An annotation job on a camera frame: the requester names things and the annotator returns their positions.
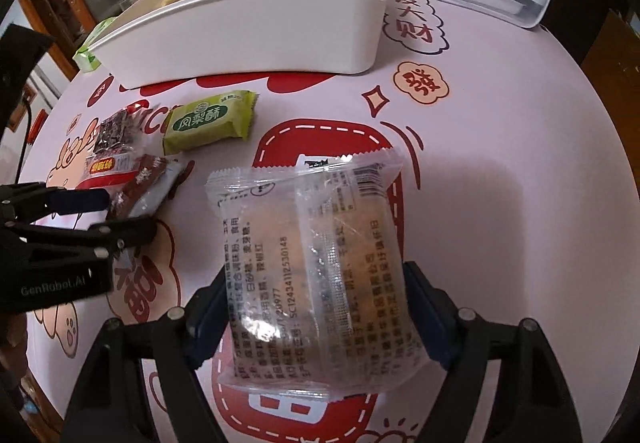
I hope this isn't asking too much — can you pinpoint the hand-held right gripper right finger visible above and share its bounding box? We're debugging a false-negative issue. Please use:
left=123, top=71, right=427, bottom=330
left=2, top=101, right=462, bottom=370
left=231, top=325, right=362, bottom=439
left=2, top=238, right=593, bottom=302
left=402, top=260, right=613, bottom=443

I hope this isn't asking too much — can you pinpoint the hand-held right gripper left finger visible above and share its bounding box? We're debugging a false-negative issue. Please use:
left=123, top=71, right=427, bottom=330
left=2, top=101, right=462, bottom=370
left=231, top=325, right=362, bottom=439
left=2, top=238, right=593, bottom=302
left=60, top=268, right=241, bottom=443

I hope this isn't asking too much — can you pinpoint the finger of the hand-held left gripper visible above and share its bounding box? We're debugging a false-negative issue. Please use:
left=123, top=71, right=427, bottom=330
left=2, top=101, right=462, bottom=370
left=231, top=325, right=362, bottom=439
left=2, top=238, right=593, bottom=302
left=7, top=214, right=158, bottom=259
left=0, top=182, right=112, bottom=224

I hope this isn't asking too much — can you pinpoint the brown snack packet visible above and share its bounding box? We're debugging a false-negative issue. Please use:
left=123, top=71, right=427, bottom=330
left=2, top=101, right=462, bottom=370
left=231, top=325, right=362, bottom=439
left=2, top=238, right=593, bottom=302
left=107, top=154, right=193, bottom=219

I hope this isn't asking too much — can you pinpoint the clear cake packet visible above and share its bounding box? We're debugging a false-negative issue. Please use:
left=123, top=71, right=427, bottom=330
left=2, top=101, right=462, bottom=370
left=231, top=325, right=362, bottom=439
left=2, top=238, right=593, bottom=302
left=206, top=147, right=433, bottom=399

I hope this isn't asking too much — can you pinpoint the white plastic storage box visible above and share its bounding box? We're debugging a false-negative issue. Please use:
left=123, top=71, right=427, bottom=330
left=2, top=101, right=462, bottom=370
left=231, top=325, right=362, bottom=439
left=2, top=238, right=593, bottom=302
left=91, top=0, right=393, bottom=91

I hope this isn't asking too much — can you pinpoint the red white snack packet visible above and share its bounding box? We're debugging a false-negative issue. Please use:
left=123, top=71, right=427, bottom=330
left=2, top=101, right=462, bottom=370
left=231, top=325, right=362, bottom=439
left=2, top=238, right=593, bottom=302
left=82, top=106, right=151, bottom=191

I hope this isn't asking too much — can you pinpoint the green snack packet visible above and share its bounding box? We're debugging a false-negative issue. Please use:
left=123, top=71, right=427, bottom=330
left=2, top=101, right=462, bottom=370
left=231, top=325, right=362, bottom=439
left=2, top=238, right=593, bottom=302
left=162, top=90, right=259, bottom=155

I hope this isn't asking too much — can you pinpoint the green tissue pack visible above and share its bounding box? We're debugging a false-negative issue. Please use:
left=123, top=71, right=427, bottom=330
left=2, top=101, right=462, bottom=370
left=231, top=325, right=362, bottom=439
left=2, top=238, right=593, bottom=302
left=72, top=16, right=118, bottom=73

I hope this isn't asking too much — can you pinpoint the printed pink tablecloth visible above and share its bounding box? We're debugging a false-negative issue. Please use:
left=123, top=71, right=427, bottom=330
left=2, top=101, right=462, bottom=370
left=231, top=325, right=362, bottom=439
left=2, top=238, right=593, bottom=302
left=22, top=0, right=640, bottom=443

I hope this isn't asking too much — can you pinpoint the black cable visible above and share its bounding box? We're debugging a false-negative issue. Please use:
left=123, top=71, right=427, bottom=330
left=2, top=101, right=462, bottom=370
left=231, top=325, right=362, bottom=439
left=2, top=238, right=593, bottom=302
left=15, top=88, right=36, bottom=184

